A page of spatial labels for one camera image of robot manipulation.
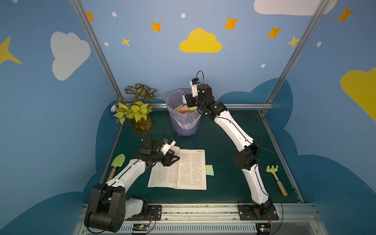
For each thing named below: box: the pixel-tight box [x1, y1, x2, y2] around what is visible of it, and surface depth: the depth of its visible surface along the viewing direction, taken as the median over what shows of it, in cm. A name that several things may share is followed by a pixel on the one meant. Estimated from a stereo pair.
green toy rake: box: [265, 164, 288, 197], surface depth 87 cm
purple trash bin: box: [165, 88, 202, 137], surface depth 90 cm
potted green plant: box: [110, 83, 157, 134], surface depth 92 cm
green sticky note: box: [205, 164, 214, 176], surface depth 92 cm
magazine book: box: [147, 145, 208, 190], surface depth 88 cm
